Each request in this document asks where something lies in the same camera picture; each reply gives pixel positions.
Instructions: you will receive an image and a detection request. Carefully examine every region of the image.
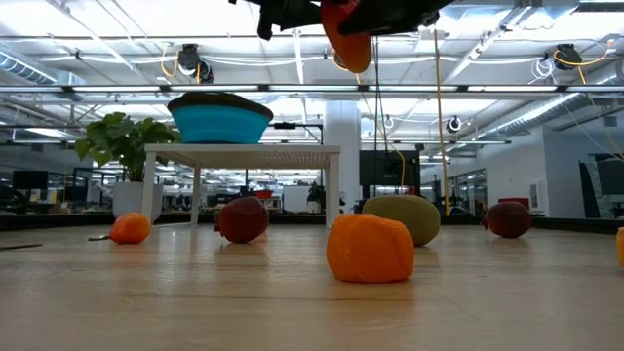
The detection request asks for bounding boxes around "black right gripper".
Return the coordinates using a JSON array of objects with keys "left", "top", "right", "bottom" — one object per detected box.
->
[{"left": 337, "top": 0, "right": 455, "bottom": 37}]

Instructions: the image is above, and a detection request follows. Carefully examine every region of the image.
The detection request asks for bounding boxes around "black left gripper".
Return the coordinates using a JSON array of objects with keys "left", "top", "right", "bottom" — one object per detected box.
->
[{"left": 228, "top": 0, "right": 324, "bottom": 41}]

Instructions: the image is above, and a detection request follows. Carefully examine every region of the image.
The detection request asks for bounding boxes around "blue bowl grey rim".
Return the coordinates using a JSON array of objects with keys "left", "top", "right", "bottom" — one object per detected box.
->
[{"left": 166, "top": 92, "right": 275, "bottom": 145}]

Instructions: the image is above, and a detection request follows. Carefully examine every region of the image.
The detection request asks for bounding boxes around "brown kiwi fruit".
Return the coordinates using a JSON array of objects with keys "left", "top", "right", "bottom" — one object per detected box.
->
[{"left": 361, "top": 194, "right": 442, "bottom": 248}]

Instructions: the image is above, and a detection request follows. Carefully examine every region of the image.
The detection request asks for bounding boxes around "dark red fruit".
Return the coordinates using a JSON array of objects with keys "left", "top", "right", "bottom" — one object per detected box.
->
[
  {"left": 481, "top": 201, "right": 533, "bottom": 240},
  {"left": 213, "top": 195, "right": 271, "bottom": 245}
]

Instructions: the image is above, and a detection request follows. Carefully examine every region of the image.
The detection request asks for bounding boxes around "orange tangerine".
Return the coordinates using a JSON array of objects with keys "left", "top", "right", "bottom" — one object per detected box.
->
[{"left": 326, "top": 213, "right": 416, "bottom": 286}]

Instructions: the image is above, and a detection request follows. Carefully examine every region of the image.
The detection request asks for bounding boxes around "white column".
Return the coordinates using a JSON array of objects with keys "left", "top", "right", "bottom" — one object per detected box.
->
[{"left": 323, "top": 99, "right": 363, "bottom": 215}]

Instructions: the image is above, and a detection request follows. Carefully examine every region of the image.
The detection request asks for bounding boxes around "white perforated metal shelf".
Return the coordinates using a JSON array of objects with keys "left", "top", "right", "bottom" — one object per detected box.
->
[{"left": 140, "top": 142, "right": 342, "bottom": 229}]

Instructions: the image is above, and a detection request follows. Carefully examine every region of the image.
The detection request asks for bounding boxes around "dark background plant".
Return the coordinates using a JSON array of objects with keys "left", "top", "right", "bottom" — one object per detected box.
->
[{"left": 305, "top": 181, "right": 328, "bottom": 215}]

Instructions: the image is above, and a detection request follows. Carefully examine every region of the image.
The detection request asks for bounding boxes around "white board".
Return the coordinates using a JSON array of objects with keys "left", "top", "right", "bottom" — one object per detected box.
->
[{"left": 282, "top": 184, "right": 313, "bottom": 215}]

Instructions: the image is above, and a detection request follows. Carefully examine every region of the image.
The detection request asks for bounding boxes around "long ceiling light bar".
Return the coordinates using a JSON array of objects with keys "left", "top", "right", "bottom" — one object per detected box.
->
[{"left": 0, "top": 83, "right": 624, "bottom": 95}]

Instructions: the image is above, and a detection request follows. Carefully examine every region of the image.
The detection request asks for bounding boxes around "red bin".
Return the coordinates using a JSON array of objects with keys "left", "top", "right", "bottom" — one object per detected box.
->
[{"left": 496, "top": 196, "right": 531, "bottom": 211}]

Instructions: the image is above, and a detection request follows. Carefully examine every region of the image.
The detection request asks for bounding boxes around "green potted plant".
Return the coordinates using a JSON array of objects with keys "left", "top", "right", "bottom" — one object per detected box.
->
[{"left": 74, "top": 111, "right": 182, "bottom": 224}]

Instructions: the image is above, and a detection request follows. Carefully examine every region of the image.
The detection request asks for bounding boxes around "dark large monitor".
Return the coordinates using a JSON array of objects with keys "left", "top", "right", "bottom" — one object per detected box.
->
[{"left": 577, "top": 153, "right": 624, "bottom": 219}]

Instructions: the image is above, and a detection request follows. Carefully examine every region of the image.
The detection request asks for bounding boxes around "black desk monitor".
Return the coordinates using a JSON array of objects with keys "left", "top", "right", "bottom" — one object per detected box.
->
[{"left": 11, "top": 170, "right": 50, "bottom": 192}]

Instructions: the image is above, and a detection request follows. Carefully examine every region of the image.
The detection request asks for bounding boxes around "black wall screen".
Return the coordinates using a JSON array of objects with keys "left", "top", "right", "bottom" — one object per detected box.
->
[{"left": 358, "top": 149, "right": 422, "bottom": 187}]

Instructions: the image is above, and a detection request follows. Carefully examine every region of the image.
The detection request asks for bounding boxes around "grey ventilation duct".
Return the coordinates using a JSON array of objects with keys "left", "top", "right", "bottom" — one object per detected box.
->
[{"left": 0, "top": 48, "right": 88, "bottom": 102}]

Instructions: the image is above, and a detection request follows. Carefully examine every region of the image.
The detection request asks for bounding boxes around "black aluminium frame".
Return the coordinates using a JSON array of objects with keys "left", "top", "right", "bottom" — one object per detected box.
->
[{"left": 0, "top": 212, "right": 624, "bottom": 236}]

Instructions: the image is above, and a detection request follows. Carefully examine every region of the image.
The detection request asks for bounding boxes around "knife with cream handle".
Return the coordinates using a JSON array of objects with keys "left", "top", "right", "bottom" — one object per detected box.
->
[{"left": 0, "top": 242, "right": 45, "bottom": 252}]

